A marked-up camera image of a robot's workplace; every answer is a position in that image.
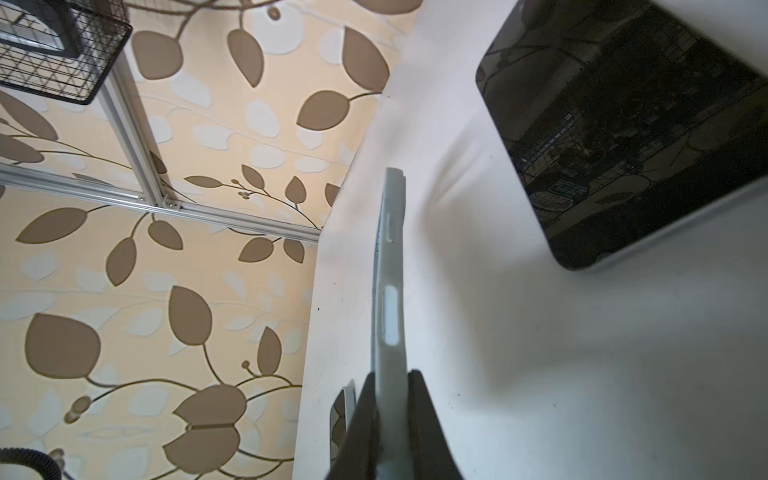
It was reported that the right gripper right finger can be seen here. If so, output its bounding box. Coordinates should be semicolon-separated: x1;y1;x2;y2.
408;370;463;480

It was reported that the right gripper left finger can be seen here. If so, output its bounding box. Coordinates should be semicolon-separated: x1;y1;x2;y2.
326;372;378;480

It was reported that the grey phone case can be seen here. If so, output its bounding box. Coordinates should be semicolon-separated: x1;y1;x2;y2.
372;168;415;479

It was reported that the black phone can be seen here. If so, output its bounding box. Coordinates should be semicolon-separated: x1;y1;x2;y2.
476;1;767;271
329;380;356;464

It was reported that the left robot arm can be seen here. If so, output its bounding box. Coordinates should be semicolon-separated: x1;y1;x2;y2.
0;448;63;480

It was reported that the black tool in basket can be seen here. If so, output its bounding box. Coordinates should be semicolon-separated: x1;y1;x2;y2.
1;0;82;58

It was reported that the back wall wire basket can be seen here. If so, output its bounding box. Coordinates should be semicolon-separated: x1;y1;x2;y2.
1;0;133;105

